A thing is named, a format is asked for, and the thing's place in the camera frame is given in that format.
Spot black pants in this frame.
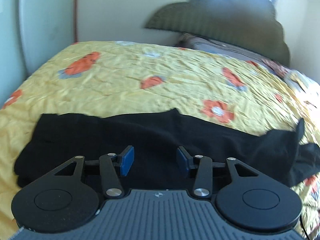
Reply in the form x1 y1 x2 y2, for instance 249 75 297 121
14 109 319 189

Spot yellow floral bed sheet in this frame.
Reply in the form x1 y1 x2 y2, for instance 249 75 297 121
1 41 319 239

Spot grey patterned pillow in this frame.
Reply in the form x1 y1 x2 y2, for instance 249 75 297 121
176 34 266 63

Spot white wardrobe sliding door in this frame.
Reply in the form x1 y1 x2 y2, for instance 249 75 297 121
1 0 76 105

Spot green padded headboard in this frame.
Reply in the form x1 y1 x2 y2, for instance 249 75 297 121
144 0 290 66

